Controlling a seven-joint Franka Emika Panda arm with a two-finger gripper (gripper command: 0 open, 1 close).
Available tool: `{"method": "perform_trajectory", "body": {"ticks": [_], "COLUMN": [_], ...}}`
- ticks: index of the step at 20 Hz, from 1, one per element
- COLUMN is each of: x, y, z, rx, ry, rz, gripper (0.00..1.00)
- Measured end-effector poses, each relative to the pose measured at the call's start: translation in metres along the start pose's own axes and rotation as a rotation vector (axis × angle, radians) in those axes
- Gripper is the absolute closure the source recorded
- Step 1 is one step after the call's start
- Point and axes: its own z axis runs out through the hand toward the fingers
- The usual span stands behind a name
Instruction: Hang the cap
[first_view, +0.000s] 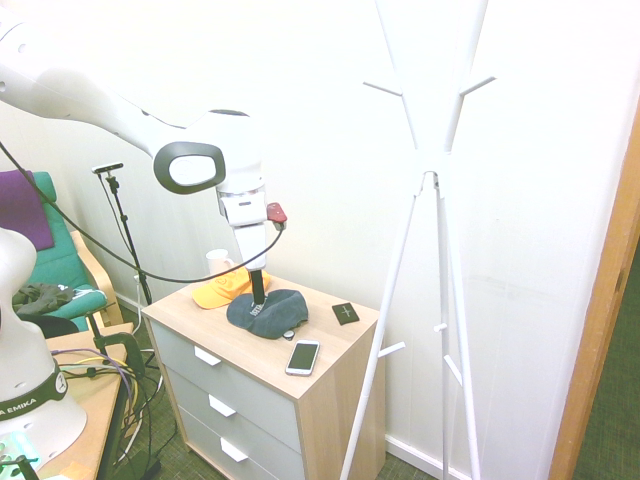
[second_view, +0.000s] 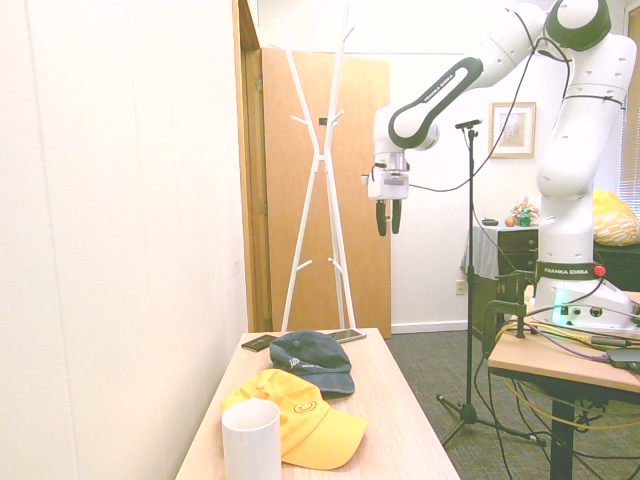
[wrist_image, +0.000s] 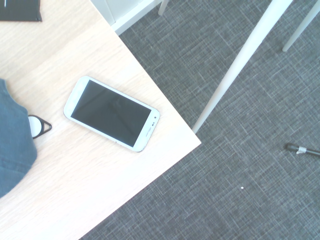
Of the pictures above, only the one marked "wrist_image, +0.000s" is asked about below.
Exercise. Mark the white smartphone with black screen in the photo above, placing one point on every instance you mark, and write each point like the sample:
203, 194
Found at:
111, 113

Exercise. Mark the black pen with white tape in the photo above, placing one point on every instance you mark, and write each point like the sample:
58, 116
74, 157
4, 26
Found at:
303, 149

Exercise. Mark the black-rimmed white round tag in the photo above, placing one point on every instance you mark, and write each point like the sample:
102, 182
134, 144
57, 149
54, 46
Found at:
37, 126

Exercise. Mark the blue denim cap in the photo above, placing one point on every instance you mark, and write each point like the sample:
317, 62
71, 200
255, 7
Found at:
13, 140

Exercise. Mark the white cabinet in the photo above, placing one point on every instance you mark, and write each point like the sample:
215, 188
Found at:
122, 12

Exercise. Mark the black flat pouch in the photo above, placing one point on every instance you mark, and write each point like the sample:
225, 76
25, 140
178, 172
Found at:
18, 10

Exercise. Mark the thin white furniture leg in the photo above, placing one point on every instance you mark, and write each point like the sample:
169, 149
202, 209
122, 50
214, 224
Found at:
301, 27
163, 7

